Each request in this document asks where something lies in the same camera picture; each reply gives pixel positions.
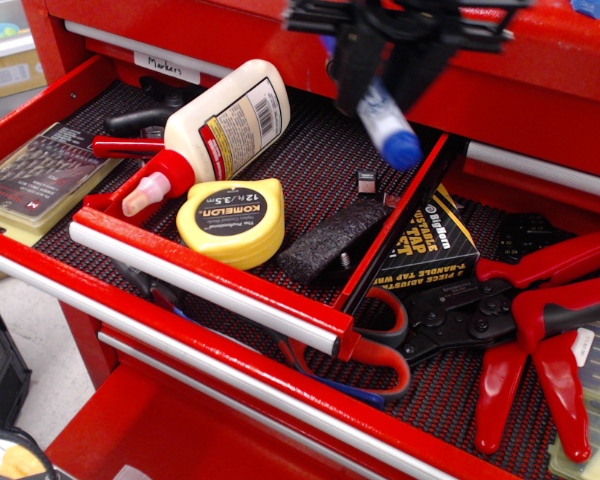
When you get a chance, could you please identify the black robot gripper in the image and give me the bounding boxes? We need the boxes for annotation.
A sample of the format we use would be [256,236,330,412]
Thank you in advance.
[284,1,532,116]

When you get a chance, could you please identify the blue white marker pen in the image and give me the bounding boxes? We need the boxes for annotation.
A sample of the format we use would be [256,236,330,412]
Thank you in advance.
[319,34,425,171]

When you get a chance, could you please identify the small red open drawer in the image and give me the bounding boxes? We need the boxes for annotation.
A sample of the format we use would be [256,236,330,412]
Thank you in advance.
[69,90,457,360]

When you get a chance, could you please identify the wide red open drawer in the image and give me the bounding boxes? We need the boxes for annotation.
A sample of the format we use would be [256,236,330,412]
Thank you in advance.
[0,67,600,479]

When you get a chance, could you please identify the small black usb dongle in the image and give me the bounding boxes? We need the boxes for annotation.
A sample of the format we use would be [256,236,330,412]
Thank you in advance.
[356,170,377,195]

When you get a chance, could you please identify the white glue bottle red cap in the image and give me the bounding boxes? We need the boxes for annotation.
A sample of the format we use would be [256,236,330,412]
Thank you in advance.
[122,59,290,217]

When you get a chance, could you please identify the black yellow tap wrench box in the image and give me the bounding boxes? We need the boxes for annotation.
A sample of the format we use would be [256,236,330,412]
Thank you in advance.
[374,185,480,297]

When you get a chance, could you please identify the black foam block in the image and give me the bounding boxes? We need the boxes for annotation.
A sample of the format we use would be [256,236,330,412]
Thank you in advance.
[276,200,392,283]

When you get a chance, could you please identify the white markers label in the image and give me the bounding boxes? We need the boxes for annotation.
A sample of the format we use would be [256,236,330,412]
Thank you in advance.
[133,51,201,84]

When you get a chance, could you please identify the yellow tape measure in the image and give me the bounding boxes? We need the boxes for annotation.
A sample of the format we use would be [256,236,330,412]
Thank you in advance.
[176,178,285,270]

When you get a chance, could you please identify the red tool chest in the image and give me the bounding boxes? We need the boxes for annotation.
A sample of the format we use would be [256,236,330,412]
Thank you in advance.
[25,1,600,479]

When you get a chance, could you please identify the clear plastic bit case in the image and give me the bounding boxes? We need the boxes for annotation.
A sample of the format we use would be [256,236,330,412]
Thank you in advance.
[549,321,600,479]

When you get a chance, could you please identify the clear storage bins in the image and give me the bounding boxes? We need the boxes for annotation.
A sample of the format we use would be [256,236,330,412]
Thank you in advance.
[0,1,47,119]

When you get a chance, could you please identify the drill bit set case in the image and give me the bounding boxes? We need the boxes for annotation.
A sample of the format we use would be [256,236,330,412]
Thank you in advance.
[0,123,120,246]

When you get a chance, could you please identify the black handled tool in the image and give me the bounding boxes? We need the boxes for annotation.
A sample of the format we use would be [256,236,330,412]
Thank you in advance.
[103,106,175,137]

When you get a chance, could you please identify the black crimper red handles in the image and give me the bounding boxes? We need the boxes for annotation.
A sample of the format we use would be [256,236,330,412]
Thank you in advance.
[399,279,592,462]

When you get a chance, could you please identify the red handled tool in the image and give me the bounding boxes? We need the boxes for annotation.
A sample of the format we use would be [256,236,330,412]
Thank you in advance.
[92,136,164,159]

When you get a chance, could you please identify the red grey handled pliers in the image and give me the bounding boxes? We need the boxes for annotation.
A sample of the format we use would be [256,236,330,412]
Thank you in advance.
[476,231,600,353]

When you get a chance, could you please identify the red grey handled scissors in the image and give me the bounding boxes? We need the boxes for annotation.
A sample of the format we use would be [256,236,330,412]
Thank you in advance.
[298,287,411,405]

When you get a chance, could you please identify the black cable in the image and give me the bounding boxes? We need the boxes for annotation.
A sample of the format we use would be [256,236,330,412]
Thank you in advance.
[0,427,64,480]

